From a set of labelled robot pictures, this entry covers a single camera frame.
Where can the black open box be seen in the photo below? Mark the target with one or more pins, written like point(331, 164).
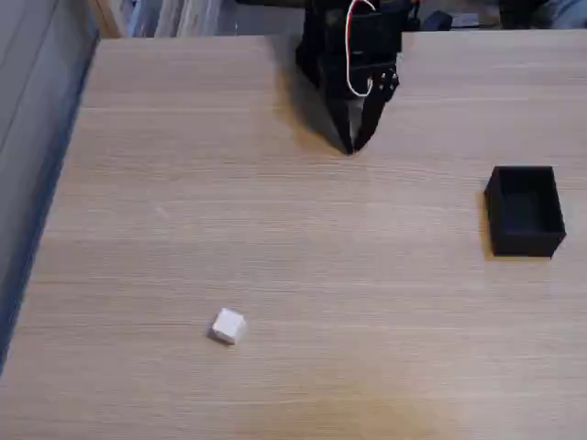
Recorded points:
point(525, 238)

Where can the wooden frame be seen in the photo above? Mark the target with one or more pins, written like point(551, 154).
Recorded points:
point(107, 18)

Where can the blue object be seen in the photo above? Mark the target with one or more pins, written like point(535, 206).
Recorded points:
point(435, 22)

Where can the pale hanging sheets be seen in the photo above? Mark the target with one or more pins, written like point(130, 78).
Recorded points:
point(183, 17)

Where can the white block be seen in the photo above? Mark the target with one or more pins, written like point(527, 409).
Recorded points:
point(226, 326)

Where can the person's leg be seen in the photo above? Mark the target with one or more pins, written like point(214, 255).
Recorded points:
point(568, 14)

